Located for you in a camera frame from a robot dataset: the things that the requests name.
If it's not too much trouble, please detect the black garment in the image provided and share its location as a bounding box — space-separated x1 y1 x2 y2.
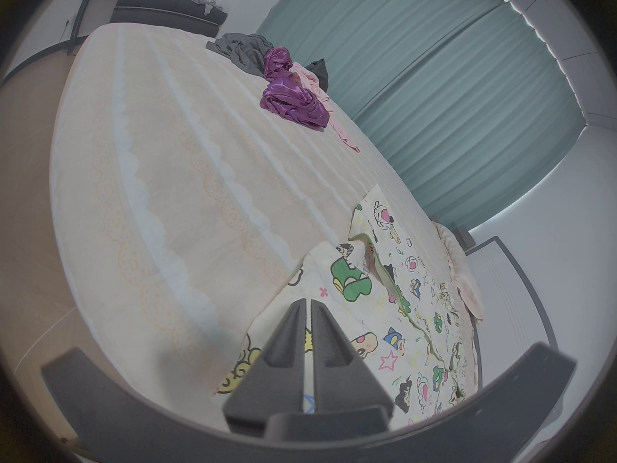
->
304 59 331 93

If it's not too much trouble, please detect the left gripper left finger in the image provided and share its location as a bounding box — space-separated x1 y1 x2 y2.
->
223 298 309 438

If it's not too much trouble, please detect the black chest of drawers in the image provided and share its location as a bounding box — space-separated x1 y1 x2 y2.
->
82 0 228 37

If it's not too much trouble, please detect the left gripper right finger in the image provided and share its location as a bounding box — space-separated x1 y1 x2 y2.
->
310 298 395 433

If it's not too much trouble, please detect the bed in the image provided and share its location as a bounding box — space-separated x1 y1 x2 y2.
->
48 22 555 447

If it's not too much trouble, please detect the pale pink pillow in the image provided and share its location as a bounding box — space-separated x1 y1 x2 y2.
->
434 220 485 324

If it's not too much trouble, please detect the pink garment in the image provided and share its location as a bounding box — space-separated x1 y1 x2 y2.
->
291 62 361 153

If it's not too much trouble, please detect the blue-green curtain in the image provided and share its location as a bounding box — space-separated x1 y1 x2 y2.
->
255 0 512 117
352 0 586 232

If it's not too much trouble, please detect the white printed pyjama top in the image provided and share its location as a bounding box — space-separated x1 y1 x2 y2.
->
212 184 475 425

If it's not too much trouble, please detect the purple garment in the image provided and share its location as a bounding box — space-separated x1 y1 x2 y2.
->
260 48 331 131

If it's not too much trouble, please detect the dark grey garment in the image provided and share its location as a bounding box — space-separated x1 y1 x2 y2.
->
206 33 275 77

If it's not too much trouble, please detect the grey crumpled cloth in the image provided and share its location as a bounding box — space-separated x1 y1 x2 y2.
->
176 0 223 14

